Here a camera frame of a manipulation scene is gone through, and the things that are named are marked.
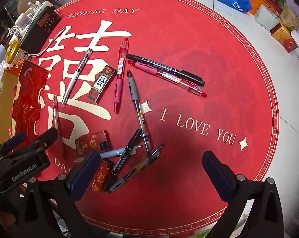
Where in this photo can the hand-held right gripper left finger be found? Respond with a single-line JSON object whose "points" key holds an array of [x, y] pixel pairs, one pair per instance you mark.
{"points": [[86, 172]]}

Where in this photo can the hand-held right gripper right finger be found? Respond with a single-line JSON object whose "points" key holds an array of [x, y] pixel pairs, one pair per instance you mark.
{"points": [[215, 176]]}

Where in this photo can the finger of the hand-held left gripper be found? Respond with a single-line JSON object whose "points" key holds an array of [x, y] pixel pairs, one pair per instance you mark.
{"points": [[15, 139], [49, 135]]}

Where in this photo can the thin red pen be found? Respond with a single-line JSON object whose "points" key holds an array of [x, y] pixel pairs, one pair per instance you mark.
{"points": [[56, 119]]}

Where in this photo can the red pack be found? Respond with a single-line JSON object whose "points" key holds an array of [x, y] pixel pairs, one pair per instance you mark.
{"points": [[89, 141]]}

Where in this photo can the light blue pen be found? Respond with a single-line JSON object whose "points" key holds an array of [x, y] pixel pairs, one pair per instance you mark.
{"points": [[112, 152]]}

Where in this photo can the black marker pen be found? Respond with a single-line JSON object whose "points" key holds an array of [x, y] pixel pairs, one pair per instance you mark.
{"points": [[124, 155], [164, 67]]}

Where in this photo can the red cardboard box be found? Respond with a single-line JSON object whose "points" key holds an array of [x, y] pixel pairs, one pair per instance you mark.
{"points": [[23, 91]]}

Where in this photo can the black pen with grey grip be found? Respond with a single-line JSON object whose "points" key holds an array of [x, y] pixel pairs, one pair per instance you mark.
{"points": [[139, 166]]}

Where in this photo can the white pen with clear cap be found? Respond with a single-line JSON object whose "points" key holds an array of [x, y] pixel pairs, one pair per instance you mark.
{"points": [[75, 78]]}

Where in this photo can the small dark red printed box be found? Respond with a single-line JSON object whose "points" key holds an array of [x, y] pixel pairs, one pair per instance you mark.
{"points": [[101, 84]]}

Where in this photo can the red gel pen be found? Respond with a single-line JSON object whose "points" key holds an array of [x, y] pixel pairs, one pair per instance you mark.
{"points": [[119, 79]]}

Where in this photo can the grey-grip clear pen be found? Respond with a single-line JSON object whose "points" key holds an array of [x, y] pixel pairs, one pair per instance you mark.
{"points": [[134, 89]]}

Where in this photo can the pink-grip red pen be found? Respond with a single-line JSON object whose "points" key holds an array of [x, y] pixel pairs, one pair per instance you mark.
{"points": [[149, 70]]}

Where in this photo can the jar with gold lid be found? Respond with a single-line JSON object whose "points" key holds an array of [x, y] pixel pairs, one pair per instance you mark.
{"points": [[13, 50]]}

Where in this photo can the silver radio antenna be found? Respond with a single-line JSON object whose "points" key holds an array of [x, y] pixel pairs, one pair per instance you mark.
{"points": [[55, 37]]}

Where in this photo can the black radio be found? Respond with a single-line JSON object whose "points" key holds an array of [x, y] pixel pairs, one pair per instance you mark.
{"points": [[40, 29]]}

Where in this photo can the white plastic tray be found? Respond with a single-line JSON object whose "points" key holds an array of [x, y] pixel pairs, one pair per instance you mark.
{"points": [[46, 5]]}

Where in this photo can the red round printed mat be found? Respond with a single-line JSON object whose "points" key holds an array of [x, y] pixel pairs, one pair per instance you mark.
{"points": [[189, 42]]}

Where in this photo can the yellow and red carton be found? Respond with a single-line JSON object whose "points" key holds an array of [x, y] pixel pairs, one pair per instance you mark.
{"points": [[282, 36]]}

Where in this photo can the white paper bag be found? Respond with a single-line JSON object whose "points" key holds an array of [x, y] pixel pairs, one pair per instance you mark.
{"points": [[263, 17]]}

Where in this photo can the brown patterned carton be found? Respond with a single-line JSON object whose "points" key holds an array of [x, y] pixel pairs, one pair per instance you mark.
{"points": [[289, 17]]}

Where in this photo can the orange bag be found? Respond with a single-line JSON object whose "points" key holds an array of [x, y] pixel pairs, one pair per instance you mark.
{"points": [[254, 5]]}

